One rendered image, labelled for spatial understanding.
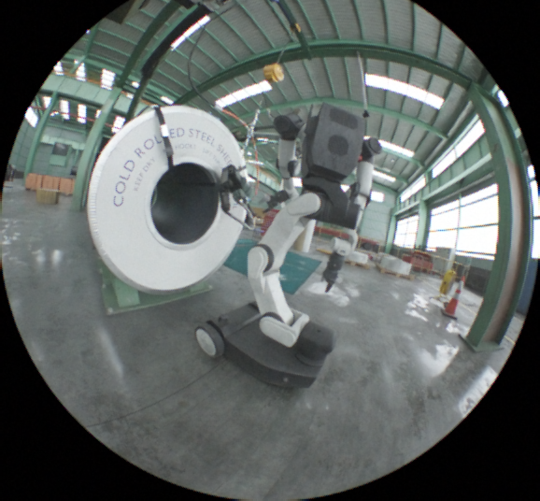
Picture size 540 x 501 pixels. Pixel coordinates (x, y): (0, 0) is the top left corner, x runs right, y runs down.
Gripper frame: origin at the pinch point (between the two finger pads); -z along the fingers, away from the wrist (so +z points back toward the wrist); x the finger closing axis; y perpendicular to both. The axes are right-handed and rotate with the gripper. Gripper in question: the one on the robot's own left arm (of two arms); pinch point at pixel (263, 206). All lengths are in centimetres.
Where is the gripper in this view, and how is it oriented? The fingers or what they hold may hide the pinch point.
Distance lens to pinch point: 117.3
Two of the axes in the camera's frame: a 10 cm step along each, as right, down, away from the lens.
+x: -3.0, -7.6, 5.8
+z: 8.8, -4.6, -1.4
